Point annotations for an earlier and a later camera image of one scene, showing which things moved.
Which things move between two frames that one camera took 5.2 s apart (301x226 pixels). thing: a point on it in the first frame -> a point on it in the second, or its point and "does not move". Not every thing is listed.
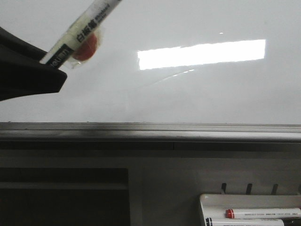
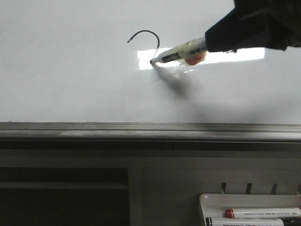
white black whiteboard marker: (98, 13) -> (192, 52)
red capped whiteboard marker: (263, 213) does not move
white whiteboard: (165, 71) does not move
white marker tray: (214, 205) does not move
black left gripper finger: (22, 74) -> (276, 24)
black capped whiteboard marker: (210, 221) does not move
